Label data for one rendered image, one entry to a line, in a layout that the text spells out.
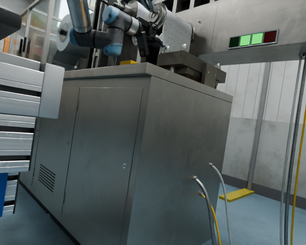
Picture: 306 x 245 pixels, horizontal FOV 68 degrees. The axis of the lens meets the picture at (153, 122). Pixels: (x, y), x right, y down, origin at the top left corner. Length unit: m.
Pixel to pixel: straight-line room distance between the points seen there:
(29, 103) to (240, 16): 1.21
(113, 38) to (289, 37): 0.80
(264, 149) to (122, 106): 2.37
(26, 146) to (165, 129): 0.58
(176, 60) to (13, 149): 0.81
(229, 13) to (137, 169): 1.03
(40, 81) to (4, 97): 0.06
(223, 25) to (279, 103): 1.79
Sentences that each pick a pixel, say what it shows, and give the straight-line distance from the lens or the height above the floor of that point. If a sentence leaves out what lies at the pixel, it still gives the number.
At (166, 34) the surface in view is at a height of 1.16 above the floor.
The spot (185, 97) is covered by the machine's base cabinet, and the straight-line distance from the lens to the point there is 0.96.
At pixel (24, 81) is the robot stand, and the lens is 0.40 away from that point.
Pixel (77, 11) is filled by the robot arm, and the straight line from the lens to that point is 0.96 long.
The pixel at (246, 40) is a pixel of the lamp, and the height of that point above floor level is 1.18.
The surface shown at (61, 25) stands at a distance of 2.10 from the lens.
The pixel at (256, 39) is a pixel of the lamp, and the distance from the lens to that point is 1.31.
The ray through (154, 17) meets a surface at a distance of 1.30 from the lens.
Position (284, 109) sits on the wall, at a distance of 3.03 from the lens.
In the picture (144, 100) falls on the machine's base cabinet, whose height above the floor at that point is 0.77.
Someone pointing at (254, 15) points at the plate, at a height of 1.31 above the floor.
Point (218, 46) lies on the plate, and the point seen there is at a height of 1.18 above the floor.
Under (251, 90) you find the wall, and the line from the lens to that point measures 3.18.
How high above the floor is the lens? 0.71
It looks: 1 degrees down
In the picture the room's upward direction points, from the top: 8 degrees clockwise
